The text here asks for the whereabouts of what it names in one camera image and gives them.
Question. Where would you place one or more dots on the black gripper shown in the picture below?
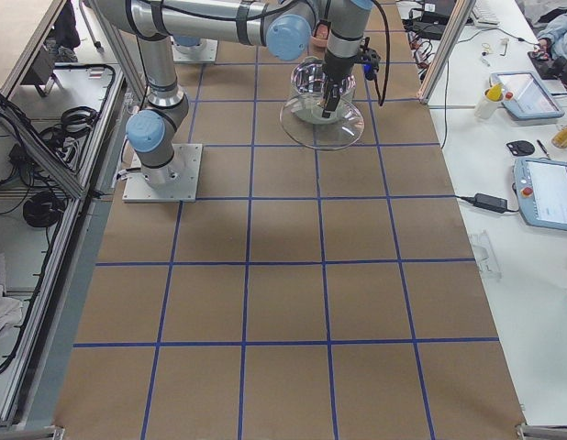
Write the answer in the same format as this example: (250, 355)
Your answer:
(336, 65)

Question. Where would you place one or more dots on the glass pot lid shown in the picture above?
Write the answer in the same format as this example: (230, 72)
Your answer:
(338, 135)

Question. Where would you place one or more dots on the pale green cooking pot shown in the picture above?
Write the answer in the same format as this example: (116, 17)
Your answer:
(306, 89)

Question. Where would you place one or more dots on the pink bowl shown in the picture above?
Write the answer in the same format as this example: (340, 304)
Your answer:
(320, 35)

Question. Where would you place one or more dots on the black laptop computer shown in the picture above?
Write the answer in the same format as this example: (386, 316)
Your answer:
(430, 18)

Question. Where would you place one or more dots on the white cup with banana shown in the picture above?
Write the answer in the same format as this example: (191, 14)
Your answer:
(489, 102)

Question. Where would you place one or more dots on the upper teach pendant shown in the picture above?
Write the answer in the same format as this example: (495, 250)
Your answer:
(530, 100)

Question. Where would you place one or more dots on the teach pendant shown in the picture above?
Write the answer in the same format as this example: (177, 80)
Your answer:
(530, 100)
(541, 187)

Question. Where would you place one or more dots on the black round mouse pad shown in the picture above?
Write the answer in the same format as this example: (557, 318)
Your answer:
(520, 148)

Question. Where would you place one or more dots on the black power adapter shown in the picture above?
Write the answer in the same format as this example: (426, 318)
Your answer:
(490, 203)

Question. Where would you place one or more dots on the clear plastic holder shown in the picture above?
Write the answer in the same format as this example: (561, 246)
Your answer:
(484, 256)

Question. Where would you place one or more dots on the lower teach pendant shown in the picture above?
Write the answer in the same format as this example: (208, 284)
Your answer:
(541, 187)

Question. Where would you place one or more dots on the white crumpled cloth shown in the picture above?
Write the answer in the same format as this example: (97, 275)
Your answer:
(11, 313)

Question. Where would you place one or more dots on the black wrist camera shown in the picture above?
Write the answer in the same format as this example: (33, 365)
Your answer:
(369, 59)

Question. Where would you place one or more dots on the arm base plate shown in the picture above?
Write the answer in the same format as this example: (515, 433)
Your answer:
(194, 50)
(177, 181)

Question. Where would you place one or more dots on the aluminium frame post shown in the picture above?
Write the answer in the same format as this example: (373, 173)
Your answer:
(460, 14)

